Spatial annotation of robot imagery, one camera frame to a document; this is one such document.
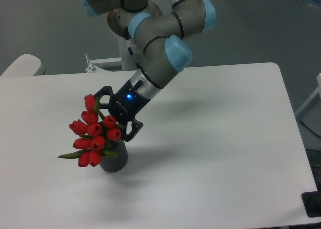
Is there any black pedestal cable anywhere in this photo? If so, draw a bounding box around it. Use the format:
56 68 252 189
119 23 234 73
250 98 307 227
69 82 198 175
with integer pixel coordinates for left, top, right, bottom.
127 46 141 69

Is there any black device at table edge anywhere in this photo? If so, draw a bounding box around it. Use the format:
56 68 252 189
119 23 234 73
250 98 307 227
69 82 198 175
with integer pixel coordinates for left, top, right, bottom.
301 191 320 218

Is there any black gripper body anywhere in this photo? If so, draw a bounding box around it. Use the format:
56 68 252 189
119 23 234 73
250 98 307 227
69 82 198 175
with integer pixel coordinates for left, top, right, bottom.
108 80 150 123

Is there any dark grey ribbed vase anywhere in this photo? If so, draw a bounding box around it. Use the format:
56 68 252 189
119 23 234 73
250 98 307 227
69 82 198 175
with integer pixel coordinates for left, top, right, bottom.
99 140 128 173

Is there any red tulip bouquet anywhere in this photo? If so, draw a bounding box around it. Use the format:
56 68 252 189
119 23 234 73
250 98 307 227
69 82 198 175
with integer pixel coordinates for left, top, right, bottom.
58 94 123 167

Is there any white frame at right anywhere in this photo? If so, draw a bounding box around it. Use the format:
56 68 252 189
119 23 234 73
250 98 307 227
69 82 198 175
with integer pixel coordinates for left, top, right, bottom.
295 74 320 121

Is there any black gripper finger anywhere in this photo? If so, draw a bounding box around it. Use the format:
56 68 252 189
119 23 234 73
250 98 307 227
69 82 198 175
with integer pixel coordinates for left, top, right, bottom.
121 119 144 142
93 86 115 111

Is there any white chair armrest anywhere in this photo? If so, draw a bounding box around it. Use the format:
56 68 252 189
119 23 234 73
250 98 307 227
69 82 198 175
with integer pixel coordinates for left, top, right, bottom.
1 54 46 78

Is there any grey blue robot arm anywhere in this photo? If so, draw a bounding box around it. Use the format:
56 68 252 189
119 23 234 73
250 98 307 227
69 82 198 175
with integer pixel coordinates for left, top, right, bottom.
81 0 217 141

